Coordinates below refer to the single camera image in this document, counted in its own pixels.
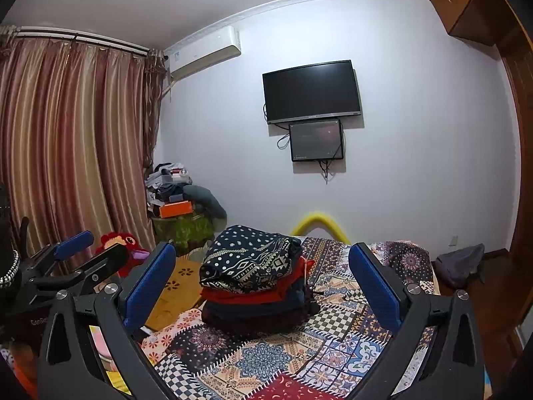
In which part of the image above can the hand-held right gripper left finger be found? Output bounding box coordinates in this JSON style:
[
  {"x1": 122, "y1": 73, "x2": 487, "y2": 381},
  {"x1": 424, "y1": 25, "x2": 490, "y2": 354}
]
[{"x1": 37, "y1": 241, "x2": 177, "y2": 400}]

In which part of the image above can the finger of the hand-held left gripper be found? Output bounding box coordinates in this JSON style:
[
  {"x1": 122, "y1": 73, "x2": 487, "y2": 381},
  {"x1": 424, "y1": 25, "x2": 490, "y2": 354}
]
[
  {"x1": 25, "y1": 230, "x2": 95, "y2": 276},
  {"x1": 31, "y1": 243, "x2": 128, "y2": 297}
]

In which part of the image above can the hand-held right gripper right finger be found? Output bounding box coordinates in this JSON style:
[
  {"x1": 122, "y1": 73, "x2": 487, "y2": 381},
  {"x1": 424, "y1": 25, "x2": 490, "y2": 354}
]
[{"x1": 349, "y1": 242, "x2": 486, "y2": 400}]

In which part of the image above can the navy patterned hooded garment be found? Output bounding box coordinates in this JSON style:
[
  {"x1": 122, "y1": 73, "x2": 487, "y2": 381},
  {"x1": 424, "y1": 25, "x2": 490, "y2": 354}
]
[{"x1": 199, "y1": 225, "x2": 303, "y2": 294}]

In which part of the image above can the pile of clothes and papers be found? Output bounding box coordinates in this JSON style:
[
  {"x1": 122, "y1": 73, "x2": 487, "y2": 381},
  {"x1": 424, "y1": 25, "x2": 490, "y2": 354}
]
[{"x1": 144, "y1": 162, "x2": 193, "y2": 207}]

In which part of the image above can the red plush toy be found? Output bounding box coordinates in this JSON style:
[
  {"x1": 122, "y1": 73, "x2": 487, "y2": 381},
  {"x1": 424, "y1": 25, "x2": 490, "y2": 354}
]
[{"x1": 95, "y1": 232, "x2": 151, "y2": 278}]

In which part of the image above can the orange box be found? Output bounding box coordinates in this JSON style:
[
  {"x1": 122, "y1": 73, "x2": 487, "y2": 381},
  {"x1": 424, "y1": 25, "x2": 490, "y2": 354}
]
[{"x1": 159, "y1": 201, "x2": 194, "y2": 218}]

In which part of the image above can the red folded garment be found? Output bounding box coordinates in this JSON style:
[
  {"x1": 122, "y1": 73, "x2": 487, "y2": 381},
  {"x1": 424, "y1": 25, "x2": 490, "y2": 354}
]
[{"x1": 201, "y1": 258, "x2": 316, "y2": 306}]

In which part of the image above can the dark grey bag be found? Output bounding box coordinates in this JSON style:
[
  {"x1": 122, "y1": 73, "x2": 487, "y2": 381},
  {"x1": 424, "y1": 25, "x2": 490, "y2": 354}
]
[{"x1": 435, "y1": 244, "x2": 486, "y2": 290}]

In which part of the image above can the striped brown curtain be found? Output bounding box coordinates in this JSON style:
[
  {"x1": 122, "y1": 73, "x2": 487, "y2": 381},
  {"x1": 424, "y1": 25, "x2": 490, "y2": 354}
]
[{"x1": 0, "y1": 29, "x2": 165, "y2": 267}]

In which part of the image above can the dark grey cloth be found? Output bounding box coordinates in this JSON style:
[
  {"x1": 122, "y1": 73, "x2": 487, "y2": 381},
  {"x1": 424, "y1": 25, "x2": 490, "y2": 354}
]
[{"x1": 183, "y1": 184, "x2": 228, "y2": 219}]

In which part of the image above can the navy folded garment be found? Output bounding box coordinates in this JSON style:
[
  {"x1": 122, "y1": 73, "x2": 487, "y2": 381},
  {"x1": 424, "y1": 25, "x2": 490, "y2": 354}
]
[{"x1": 203, "y1": 277, "x2": 311, "y2": 321}]

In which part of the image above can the maroon folded garment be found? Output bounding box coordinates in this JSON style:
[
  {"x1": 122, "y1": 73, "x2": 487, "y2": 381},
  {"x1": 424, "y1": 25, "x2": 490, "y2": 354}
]
[{"x1": 202, "y1": 296, "x2": 320, "y2": 336}]

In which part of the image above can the patchwork printed bedsheet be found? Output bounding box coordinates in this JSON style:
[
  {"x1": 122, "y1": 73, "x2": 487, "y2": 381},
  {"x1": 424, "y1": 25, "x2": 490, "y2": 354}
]
[{"x1": 139, "y1": 235, "x2": 442, "y2": 400}]

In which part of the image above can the brown wooden door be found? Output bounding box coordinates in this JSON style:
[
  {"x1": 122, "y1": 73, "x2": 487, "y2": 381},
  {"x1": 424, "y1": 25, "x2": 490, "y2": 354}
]
[{"x1": 493, "y1": 0, "x2": 533, "y2": 342}]

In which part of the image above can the white curtain rod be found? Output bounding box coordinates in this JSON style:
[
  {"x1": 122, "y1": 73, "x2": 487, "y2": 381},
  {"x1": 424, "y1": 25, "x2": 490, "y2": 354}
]
[{"x1": 0, "y1": 25, "x2": 151, "y2": 56}]

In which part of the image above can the white air conditioner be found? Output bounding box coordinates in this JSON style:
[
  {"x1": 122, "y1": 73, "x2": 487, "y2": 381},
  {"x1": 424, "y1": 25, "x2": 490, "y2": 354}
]
[{"x1": 167, "y1": 26, "x2": 242, "y2": 81}]

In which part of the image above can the wooden overhead cabinet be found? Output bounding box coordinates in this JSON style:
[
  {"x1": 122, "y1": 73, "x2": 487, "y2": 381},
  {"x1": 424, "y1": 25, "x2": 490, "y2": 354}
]
[{"x1": 429, "y1": 0, "x2": 513, "y2": 46}]

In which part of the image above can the small black wall monitor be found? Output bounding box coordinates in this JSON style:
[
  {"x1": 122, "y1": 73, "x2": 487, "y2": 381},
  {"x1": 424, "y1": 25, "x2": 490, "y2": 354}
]
[{"x1": 289, "y1": 119, "x2": 344, "y2": 162}]

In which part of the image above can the large black wall television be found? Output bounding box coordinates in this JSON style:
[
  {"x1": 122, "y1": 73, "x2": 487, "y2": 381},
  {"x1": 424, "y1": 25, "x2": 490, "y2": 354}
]
[{"x1": 262, "y1": 60, "x2": 362, "y2": 125}]

